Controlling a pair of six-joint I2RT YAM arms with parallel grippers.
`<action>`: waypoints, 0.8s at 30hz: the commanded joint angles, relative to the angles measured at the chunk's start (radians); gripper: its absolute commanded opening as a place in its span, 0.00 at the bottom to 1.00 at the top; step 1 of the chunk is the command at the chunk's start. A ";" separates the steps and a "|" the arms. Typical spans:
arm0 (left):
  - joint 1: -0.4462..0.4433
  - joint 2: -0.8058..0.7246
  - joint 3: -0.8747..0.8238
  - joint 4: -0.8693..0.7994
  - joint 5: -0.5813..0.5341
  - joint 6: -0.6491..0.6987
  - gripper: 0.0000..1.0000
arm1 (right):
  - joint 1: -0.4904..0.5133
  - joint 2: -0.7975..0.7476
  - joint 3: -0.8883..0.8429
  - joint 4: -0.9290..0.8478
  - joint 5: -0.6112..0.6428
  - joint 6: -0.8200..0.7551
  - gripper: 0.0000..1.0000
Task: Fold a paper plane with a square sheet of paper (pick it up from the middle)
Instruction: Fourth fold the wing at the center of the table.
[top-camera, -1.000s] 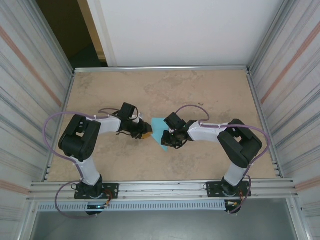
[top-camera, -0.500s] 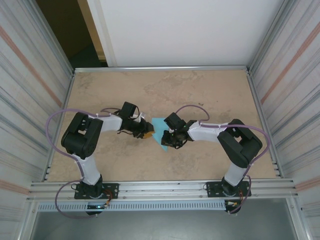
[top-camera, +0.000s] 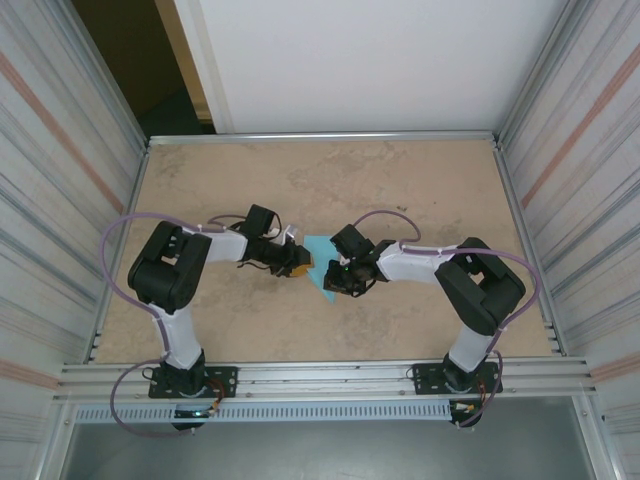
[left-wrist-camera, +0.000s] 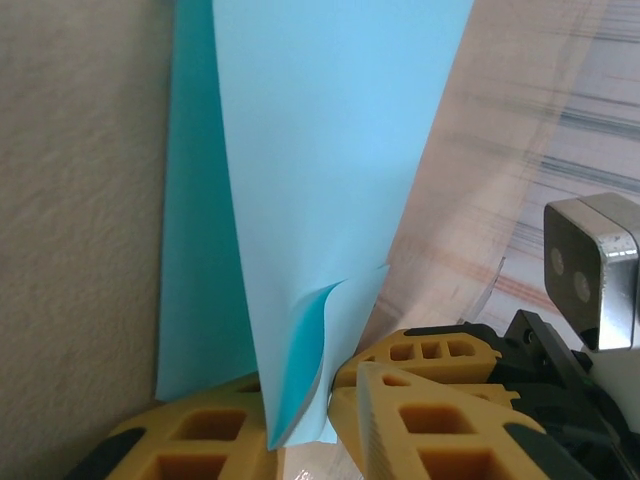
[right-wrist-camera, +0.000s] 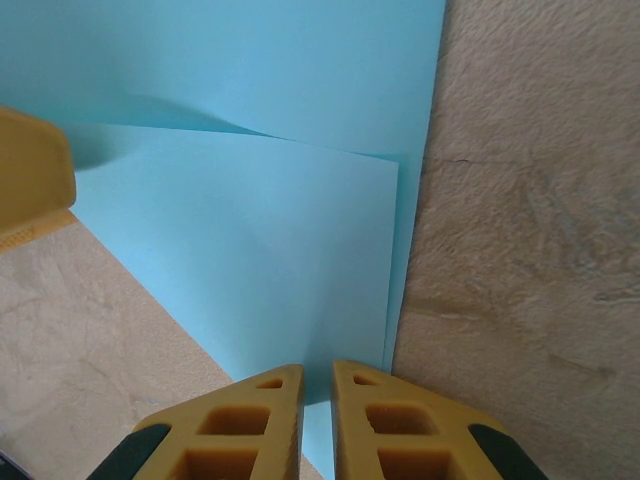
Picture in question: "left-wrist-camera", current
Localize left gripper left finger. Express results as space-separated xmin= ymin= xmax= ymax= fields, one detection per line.
xmin=64 ymin=372 xmax=286 ymax=480

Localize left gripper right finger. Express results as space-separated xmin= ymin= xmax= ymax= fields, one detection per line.
xmin=327 ymin=362 xmax=599 ymax=480

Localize light blue paper sheet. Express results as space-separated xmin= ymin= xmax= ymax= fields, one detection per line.
xmin=154 ymin=0 xmax=476 ymax=451

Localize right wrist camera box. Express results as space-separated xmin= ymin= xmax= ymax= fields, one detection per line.
xmin=543 ymin=192 xmax=640 ymax=352

